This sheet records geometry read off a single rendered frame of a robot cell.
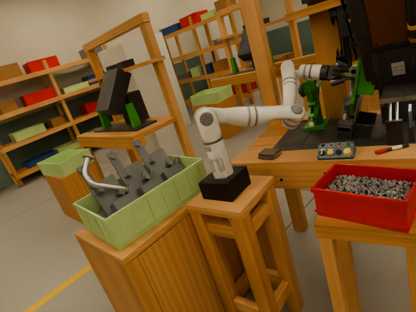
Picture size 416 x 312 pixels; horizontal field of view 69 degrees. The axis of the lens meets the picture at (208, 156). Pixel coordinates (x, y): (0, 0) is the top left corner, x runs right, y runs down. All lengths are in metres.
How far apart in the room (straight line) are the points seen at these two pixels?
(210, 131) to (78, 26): 7.42
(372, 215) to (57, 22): 7.93
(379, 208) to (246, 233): 0.53
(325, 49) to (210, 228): 1.18
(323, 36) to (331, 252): 1.17
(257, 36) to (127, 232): 1.37
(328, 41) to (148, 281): 1.56
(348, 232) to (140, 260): 0.88
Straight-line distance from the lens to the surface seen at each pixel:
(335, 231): 1.22
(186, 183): 1.63
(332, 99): 1.99
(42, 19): 8.32
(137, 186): 1.75
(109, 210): 1.68
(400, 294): 2.09
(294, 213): 2.46
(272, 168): 1.55
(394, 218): 1.15
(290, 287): 1.86
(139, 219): 1.51
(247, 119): 1.38
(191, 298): 1.78
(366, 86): 1.56
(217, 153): 1.37
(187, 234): 1.63
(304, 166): 1.49
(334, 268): 1.35
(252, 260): 1.45
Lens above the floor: 1.52
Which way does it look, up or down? 19 degrees down
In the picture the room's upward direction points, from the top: 18 degrees counter-clockwise
